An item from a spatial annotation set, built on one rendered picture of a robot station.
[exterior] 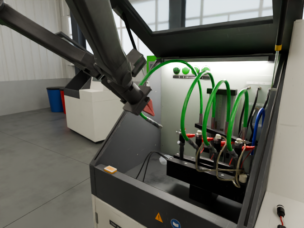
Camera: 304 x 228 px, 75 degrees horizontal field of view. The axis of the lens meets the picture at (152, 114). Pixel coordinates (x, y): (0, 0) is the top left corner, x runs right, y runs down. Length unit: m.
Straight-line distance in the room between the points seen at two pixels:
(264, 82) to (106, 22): 0.82
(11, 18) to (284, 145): 0.99
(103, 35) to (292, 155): 0.68
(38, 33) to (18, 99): 6.69
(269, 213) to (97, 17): 0.67
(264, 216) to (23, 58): 7.41
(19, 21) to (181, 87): 0.81
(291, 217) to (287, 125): 0.28
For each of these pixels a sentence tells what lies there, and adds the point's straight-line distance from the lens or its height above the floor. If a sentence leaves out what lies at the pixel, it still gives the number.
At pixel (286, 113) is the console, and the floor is 1.24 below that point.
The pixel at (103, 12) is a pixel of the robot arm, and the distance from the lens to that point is 0.35.
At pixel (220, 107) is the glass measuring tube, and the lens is 1.10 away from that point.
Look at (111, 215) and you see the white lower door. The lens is 1.02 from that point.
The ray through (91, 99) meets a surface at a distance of 3.60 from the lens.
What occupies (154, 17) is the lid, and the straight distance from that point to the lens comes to 1.03.
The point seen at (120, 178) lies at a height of 0.95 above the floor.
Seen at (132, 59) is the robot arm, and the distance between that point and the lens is 0.58.
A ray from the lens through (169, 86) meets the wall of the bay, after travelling 1.23.
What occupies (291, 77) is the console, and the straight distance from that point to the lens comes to 0.81.
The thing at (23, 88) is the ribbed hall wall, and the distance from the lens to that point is 7.52.
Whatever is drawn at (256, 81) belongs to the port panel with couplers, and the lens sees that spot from 1.05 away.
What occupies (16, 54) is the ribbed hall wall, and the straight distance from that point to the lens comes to 7.49.
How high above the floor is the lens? 1.40
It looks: 13 degrees down
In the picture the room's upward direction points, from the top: straight up
